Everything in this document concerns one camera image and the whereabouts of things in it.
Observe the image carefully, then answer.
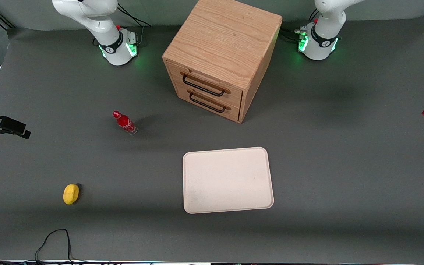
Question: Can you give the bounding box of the beige plastic tray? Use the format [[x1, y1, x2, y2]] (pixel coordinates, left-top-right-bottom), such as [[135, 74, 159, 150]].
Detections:
[[183, 147, 274, 214]]

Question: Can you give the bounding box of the yellow lemon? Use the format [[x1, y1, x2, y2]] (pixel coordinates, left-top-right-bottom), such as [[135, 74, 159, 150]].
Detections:
[[63, 184, 80, 205]]

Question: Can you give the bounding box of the red cola bottle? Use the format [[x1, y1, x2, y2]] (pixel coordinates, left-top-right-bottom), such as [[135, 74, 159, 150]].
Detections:
[[112, 110, 138, 135]]

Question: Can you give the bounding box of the wooden drawer front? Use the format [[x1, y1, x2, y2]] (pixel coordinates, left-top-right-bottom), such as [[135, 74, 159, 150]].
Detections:
[[175, 83, 240, 123], [167, 62, 243, 108]]

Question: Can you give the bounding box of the wooden drawer cabinet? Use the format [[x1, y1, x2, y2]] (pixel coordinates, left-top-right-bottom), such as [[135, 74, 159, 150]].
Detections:
[[162, 0, 283, 124]]

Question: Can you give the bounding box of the black looped table cable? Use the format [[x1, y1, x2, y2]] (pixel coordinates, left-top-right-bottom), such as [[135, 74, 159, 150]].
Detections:
[[34, 229, 87, 264]]

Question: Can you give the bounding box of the black right arm base cable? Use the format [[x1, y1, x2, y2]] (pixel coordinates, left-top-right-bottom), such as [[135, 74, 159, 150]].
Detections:
[[117, 4, 152, 28]]

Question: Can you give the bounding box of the black arm base cable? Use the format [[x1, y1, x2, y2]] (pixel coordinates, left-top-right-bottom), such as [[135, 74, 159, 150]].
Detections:
[[281, 27, 309, 42], [117, 4, 152, 28]]

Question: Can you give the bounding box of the black metal drawer handle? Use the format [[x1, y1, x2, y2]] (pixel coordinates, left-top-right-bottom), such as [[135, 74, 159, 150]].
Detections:
[[181, 72, 231, 97], [188, 91, 231, 113]]

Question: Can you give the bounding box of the black left arm base cable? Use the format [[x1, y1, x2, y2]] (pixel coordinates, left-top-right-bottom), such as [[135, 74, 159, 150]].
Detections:
[[281, 27, 309, 42]]

